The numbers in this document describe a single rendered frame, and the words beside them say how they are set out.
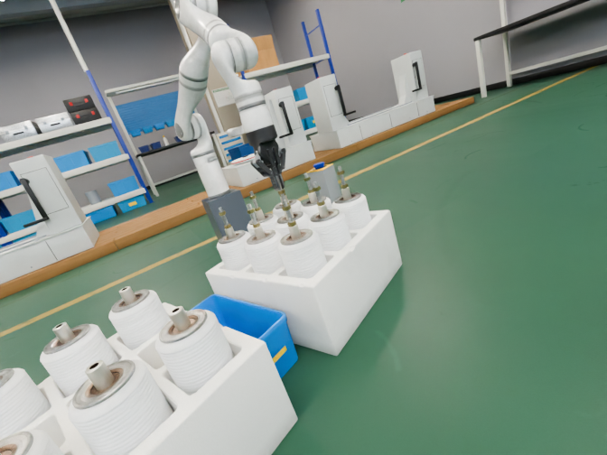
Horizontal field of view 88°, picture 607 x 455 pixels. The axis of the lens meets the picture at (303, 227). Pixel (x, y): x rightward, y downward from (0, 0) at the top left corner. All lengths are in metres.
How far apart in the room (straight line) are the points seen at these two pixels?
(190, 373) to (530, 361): 0.56
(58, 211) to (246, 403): 2.49
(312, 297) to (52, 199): 2.45
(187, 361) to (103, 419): 0.11
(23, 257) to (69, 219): 0.37
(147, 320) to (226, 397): 0.27
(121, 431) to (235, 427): 0.15
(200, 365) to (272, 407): 0.15
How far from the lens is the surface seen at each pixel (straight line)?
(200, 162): 1.31
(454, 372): 0.67
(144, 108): 6.86
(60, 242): 2.85
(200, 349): 0.52
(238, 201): 1.32
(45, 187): 2.89
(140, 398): 0.50
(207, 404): 0.51
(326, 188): 1.08
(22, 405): 0.73
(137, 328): 0.73
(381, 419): 0.62
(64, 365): 0.72
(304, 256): 0.67
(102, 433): 0.51
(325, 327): 0.69
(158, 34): 9.79
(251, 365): 0.54
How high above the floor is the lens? 0.49
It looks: 18 degrees down
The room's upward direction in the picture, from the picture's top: 18 degrees counter-clockwise
